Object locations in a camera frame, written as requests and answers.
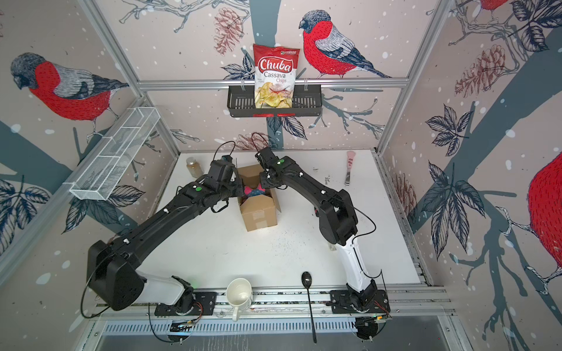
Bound brown cardboard express box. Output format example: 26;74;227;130
238;165;281;232

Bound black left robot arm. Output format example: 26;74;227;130
86;155;244;314

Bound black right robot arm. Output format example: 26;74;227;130
256;147;377;294

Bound colourful plush toy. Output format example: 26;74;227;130
244;184;266;197

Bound brown spice jar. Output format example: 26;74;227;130
186;157;203;178

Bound cream ceramic mug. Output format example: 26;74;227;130
226;278;253;322

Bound black long spoon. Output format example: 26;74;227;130
301;271;318;345

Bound Chuba cassava chips bag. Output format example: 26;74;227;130
253;45;300;108

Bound black wire wall basket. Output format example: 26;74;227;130
227;83;323;118

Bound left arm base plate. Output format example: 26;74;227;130
155;290;217;317

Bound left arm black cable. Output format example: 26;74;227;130
146;304;205;345

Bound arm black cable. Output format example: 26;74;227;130
350;205;383;282
146;304;205;345

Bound aluminium front rail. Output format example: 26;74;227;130
94;284;453;321

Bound white wire mesh shelf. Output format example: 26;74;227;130
70;107;160;200

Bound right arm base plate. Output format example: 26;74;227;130
326;289;391;315

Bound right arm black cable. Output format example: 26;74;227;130
350;205;383;282

